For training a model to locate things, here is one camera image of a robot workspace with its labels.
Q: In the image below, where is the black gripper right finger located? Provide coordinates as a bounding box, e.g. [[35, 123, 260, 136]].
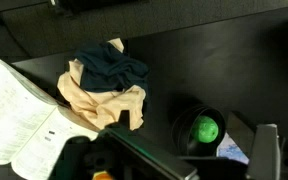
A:
[[227, 111, 281, 180]]

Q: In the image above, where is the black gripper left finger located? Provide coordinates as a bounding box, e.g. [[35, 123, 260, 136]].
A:
[[100, 110, 198, 180]]

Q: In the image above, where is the beige crumpled cloth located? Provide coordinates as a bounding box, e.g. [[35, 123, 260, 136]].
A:
[[57, 38, 146, 130]]

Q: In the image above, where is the green ball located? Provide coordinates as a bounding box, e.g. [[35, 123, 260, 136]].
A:
[[191, 115, 219, 143]]

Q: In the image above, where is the black bowl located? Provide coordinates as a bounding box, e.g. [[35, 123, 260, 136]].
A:
[[171, 104, 226, 157]]

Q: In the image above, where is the navy crumpled cloth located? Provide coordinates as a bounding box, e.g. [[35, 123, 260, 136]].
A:
[[74, 43, 149, 92]]

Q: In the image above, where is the open white textbook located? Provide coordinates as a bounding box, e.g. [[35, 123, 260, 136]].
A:
[[0, 60, 98, 180]]

